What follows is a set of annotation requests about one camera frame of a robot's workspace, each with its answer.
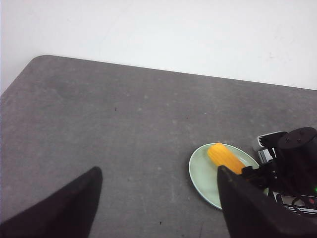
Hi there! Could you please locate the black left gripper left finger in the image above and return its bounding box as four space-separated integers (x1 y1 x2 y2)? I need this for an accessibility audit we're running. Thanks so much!
0 167 103 238

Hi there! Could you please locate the silver digital kitchen scale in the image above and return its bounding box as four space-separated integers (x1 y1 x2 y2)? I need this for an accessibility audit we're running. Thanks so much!
253 141 317 217

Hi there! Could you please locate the yellow corn cob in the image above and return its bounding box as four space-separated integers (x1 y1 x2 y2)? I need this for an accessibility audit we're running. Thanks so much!
207 143 245 175

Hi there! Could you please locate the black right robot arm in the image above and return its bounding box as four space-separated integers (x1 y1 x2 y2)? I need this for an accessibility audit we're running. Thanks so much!
240 127 317 196

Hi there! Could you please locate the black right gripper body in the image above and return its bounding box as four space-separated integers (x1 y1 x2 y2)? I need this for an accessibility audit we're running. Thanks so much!
240 163 279 190

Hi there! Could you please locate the green oval plate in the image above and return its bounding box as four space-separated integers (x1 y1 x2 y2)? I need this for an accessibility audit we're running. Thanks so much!
188 143 260 210

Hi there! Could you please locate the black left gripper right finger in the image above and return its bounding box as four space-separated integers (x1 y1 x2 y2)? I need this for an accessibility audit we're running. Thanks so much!
217 166 317 238

